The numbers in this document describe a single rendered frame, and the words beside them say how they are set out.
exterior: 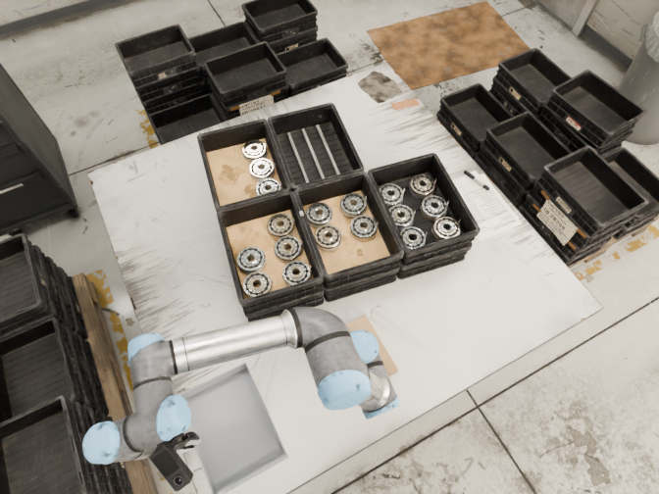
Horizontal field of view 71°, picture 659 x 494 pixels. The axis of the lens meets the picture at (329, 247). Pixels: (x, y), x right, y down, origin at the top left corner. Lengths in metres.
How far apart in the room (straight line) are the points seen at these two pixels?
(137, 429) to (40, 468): 1.16
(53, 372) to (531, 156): 2.59
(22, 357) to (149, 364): 1.46
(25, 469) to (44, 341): 0.55
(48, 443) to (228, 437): 0.97
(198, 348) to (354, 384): 0.34
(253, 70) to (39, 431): 2.12
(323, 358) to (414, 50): 3.17
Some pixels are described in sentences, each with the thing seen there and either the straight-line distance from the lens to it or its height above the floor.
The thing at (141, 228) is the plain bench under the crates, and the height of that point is 0.70.
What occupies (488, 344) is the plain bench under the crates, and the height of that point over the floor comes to 0.70.
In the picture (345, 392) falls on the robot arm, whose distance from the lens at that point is 1.04.
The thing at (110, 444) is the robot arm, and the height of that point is 1.42.
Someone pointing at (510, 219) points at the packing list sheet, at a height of 0.70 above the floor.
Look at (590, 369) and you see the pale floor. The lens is 2.78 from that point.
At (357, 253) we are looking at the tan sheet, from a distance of 1.75.
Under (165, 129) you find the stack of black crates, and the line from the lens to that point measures 3.07.
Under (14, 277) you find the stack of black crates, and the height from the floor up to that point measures 0.49.
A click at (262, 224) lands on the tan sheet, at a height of 0.83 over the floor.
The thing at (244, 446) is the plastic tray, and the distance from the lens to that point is 1.34.
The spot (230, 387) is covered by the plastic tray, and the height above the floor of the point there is 1.05.
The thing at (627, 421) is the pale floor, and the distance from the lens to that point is 2.78.
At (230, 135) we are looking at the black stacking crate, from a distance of 2.06.
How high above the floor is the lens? 2.36
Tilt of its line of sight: 60 degrees down
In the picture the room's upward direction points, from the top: straight up
